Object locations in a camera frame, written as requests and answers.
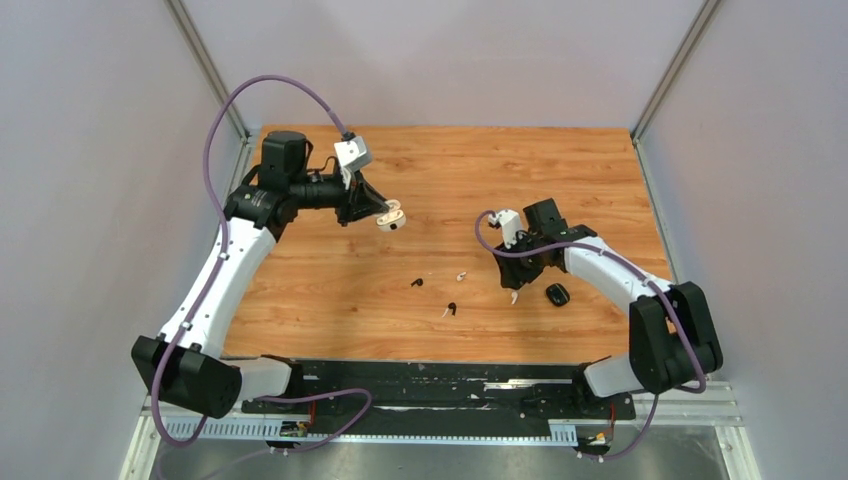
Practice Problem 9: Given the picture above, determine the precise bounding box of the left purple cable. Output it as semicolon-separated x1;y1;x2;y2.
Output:
149;74;374;458

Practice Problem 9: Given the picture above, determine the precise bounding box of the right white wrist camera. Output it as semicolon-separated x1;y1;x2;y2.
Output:
489;209;524;249

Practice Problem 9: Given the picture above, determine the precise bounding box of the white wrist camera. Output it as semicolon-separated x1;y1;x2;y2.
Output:
334;133;373;188
489;209;524;249

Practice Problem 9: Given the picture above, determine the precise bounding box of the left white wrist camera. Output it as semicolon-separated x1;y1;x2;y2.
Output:
334;133;373;188

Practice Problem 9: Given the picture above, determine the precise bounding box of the slotted cable duct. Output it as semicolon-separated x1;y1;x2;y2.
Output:
199;417;578;447

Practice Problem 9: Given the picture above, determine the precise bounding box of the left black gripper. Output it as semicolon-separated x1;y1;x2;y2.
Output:
290;166;389;227

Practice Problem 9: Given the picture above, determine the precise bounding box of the white earbud charging case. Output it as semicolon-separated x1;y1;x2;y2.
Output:
375;199;407;232

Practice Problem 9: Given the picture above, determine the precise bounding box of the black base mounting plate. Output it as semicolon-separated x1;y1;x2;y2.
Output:
290;360;636;436

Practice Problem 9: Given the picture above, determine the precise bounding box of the black earbud charging case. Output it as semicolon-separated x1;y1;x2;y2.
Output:
545;283;571;307

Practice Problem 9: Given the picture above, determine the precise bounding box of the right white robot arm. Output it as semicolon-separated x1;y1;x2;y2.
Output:
479;199;723;418

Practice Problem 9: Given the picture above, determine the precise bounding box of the left aluminium frame post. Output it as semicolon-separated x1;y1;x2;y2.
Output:
164;0;252;144

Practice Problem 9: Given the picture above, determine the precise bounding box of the right aluminium frame post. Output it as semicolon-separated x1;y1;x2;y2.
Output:
630;0;723;145

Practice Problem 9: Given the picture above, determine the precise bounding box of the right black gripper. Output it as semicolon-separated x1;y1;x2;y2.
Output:
492;232;545;291

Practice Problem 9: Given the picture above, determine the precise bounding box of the aluminium frame post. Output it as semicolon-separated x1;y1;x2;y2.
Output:
630;0;723;145
164;0;252;144

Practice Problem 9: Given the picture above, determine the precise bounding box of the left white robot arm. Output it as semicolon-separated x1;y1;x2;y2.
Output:
131;131;405;419

